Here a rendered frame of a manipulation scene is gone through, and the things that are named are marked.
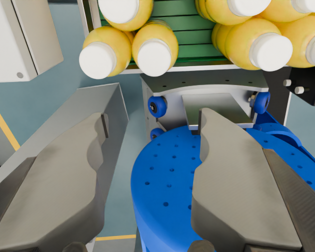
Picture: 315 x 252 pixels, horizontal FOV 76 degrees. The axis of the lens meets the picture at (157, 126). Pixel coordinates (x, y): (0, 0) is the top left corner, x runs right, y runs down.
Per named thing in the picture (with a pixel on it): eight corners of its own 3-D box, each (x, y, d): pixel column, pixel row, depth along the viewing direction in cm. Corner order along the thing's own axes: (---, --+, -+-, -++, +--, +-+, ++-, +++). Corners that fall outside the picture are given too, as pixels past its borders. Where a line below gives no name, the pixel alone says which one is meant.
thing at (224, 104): (181, 105, 43) (188, 138, 33) (181, 94, 42) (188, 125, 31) (228, 103, 43) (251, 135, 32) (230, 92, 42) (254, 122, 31)
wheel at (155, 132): (159, 153, 43) (166, 149, 44) (162, 140, 40) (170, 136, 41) (147, 139, 46) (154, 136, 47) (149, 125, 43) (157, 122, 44)
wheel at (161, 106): (159, 122, 39) (167, 119, 40) (158, 100, 36) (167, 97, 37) (146, 114, 42) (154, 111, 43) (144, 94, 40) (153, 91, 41)
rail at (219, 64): (101, 70, 37) (97, 75, 35) (101, 66, 37) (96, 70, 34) (323, 60, 36) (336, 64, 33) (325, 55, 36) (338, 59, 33)
